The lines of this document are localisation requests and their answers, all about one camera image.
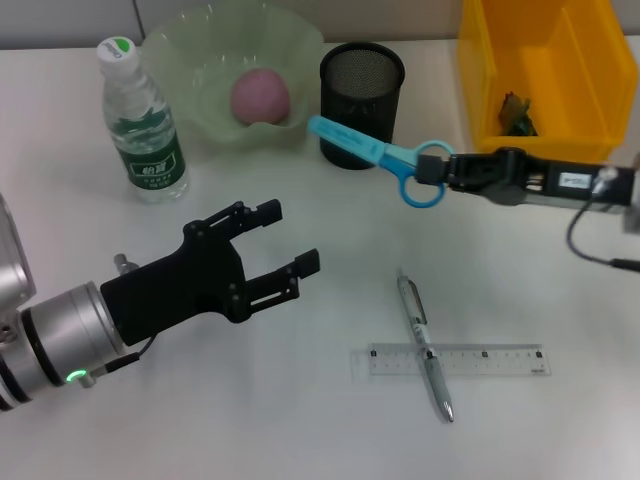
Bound clear plastic ruler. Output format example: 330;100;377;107
349;342;554;384

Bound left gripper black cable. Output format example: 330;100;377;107
69;337;156;389

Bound black mesh pen holder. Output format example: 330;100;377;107
319;42;407;172

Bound yellow plastic bin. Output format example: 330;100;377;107
455;0;640;176

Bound silver ballpoint pen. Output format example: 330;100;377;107
396;268;456;424

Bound translucent green fruit plate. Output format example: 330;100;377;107
139;0;325;151

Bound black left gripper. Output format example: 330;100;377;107
99;198;321;347

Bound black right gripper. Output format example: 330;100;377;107
417;147;634;214

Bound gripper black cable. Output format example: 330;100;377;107
69;337;156;389
567;167;640;274

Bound blue scissors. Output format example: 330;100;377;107
305;114;455;209

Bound clear green-label water bottle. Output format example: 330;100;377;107
96;35;191;205

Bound green plastic wrapper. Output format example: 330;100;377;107
497;91;540;138

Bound pink toy peach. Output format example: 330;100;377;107
229;68;291;126

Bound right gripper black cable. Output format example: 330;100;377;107
567;167;640;274

